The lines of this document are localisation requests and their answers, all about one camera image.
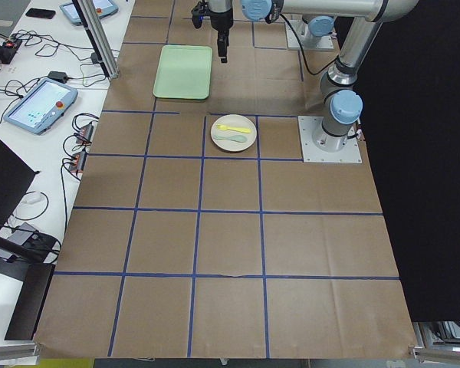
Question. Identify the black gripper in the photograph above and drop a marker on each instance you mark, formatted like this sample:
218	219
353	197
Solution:
220	20

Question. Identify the yellow plastic fork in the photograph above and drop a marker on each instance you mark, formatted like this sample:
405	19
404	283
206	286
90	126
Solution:
224	127

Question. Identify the round beige plate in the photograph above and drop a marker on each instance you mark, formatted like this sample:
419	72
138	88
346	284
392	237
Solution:
233	120

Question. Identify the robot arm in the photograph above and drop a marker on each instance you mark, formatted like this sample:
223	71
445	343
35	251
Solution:
343	106
317	29

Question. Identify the light green plastic tray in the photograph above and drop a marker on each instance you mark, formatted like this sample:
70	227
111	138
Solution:
183	73

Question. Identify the light green plastic spoon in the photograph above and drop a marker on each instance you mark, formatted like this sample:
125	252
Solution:
238	138

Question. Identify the black power adapter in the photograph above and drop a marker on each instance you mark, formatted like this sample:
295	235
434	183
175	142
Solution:
58	76

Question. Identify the black smartphone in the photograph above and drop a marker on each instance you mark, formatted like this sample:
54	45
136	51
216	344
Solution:
40	13

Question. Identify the near teach pendant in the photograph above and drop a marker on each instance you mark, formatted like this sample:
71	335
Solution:
42	106

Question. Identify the brown paper table cover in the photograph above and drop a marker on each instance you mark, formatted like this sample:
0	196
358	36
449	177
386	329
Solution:
176	248

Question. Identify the black monitor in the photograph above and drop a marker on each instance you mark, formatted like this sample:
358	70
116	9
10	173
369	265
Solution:
23	253

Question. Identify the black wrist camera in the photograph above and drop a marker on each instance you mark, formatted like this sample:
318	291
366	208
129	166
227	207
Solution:
199	12

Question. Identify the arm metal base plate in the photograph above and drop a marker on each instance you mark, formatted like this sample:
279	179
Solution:
317	146
299	32

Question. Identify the aluminium frame post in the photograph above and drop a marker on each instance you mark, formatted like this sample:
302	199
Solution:
98	39

